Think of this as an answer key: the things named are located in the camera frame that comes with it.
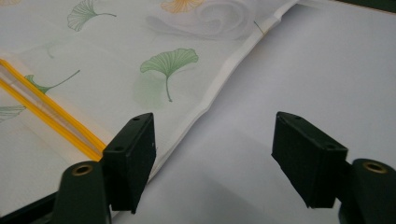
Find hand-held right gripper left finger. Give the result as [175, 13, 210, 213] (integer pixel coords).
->
[102, 112, 157, 215]

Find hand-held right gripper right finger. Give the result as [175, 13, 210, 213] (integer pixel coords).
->
[271, 111, 349, 209]

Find white leaf-print cloth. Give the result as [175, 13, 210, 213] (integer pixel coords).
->
[0, 0, 302, 218]

